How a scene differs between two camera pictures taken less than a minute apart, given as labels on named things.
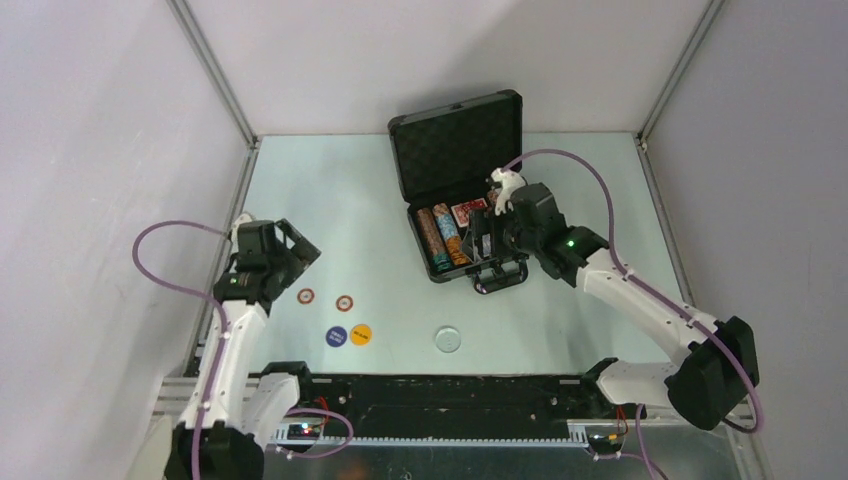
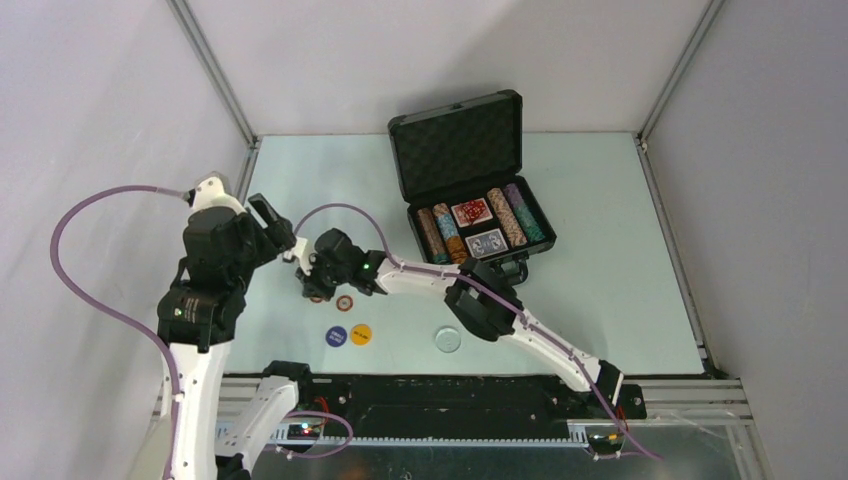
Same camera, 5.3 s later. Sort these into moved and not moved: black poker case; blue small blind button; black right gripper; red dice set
Moved: black right gripper
Not moved: blue small blind button; black poker case; red dice set
